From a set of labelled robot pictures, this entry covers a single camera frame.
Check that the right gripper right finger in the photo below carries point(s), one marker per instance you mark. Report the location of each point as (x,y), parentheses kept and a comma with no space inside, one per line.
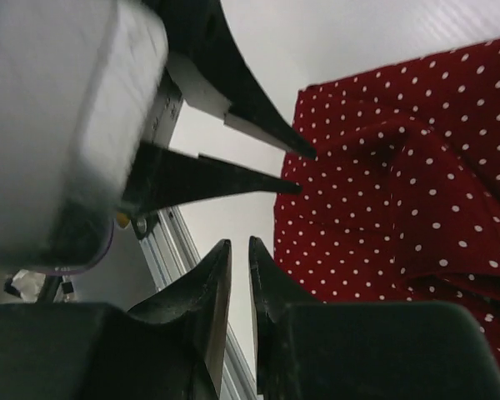
(308,349)

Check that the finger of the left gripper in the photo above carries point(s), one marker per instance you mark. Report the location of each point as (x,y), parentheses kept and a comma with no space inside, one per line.
(162,178)
(205,63)

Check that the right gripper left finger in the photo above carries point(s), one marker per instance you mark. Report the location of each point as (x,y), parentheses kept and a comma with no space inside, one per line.
(169,346)

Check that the red polka dot skirt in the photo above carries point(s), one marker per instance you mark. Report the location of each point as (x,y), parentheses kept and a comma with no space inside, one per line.
(402,201)

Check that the aluminium frame rail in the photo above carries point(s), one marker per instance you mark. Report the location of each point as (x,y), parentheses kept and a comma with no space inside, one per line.
(170,253)

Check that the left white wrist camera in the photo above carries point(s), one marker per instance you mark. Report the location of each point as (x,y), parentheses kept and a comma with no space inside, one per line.
(77,80)

